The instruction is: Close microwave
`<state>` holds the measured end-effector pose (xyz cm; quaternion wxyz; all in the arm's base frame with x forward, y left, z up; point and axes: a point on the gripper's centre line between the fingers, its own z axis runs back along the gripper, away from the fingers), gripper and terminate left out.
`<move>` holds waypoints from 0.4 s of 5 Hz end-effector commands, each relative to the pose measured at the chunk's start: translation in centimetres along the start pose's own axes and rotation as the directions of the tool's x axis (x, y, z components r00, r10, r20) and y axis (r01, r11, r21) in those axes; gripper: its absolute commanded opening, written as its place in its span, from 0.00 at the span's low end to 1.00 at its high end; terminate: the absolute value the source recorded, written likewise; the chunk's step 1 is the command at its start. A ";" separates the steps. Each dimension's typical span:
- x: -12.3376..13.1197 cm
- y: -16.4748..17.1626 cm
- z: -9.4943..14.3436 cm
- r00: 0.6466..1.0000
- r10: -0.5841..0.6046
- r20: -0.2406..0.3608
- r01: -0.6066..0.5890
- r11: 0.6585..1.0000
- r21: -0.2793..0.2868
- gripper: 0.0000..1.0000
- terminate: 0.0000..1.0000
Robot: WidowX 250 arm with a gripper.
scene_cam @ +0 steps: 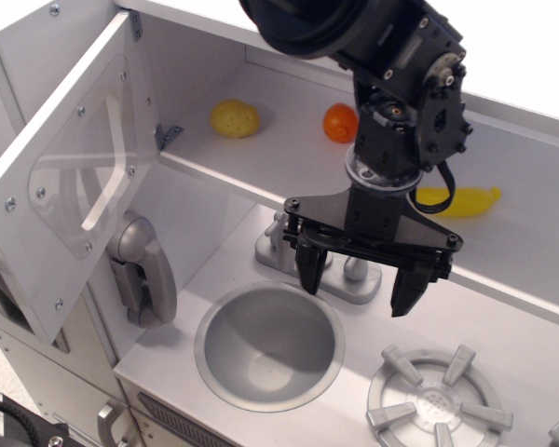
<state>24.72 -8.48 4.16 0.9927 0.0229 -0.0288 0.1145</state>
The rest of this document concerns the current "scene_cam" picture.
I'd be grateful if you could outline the grey toy faucet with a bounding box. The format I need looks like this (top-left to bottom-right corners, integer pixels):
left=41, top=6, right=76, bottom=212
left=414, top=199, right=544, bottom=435
left=255, top=211, right=382, bottom=305

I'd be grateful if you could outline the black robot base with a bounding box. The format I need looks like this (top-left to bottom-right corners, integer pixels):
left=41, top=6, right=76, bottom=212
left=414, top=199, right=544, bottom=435
left=0, top=393, right=79, bottom=446

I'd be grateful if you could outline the yellow toy banana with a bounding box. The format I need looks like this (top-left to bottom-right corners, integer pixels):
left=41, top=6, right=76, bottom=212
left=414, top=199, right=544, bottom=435
left=416, top=186, right=502, bottom=218

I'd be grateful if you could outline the round metal sink bowl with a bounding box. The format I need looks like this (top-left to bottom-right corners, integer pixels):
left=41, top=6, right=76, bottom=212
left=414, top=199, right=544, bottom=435
left=194, top=281, right=346, bottom=413

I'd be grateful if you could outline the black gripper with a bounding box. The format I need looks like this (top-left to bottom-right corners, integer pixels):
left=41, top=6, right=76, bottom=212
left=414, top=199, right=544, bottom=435
left=284, top=186, right=463, bottom=318

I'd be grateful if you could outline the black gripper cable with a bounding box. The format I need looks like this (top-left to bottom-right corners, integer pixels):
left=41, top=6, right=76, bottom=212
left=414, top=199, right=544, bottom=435
left=408, top=160, right=457, bottom=215

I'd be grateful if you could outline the grey oven door handle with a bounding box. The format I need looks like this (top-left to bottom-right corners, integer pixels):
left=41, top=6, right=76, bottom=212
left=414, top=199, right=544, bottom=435
left=97, top=403, right=130, bottom=447

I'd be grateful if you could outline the orange toy fruit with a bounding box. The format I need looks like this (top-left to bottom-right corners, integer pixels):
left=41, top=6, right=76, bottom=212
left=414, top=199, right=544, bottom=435
left=322, top=102, right=359, bottom=143

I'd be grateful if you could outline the yellow toy potato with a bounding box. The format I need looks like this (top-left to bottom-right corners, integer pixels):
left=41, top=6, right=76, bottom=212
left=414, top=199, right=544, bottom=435
left=209, top=99, right=261, bottom=139

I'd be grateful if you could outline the white toy kitchen cabinet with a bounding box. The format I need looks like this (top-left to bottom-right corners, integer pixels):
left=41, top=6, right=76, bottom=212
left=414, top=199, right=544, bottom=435
left=0, top=1, right=559, bottom=446

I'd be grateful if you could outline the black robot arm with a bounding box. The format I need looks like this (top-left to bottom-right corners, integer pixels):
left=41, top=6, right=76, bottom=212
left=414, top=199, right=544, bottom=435
left=242, top=1, right=472, bottom=317

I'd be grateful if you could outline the white microwave door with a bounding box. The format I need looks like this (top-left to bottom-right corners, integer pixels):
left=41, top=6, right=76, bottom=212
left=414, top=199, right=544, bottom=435
left=0, top=10, right=157, bottom=343

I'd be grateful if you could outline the grey toy phone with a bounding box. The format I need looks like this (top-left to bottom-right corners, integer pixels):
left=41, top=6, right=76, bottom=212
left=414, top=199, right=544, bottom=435
left=106, top=211, right=177, bottom=329

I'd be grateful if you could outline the grey toy stove burner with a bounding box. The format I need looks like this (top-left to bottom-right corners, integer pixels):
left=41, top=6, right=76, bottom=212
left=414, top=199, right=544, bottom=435
left=366, top=345, right=513, bottom=446

